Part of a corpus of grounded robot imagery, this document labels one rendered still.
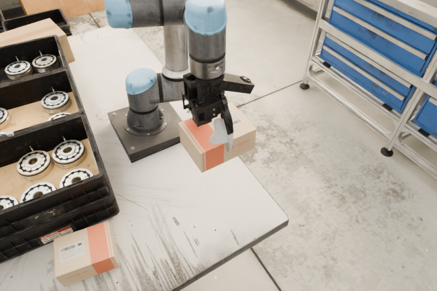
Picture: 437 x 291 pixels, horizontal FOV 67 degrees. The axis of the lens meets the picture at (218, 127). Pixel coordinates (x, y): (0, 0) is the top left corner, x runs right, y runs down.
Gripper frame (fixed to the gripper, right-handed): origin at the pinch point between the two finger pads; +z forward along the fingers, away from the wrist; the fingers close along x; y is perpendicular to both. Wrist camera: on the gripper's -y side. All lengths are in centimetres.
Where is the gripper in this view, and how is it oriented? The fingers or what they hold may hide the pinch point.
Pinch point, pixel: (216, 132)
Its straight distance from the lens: 84.8
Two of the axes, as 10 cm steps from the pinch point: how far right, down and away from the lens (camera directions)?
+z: 0.0, 7.0, 7.2
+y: -8.6, 3.7, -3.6
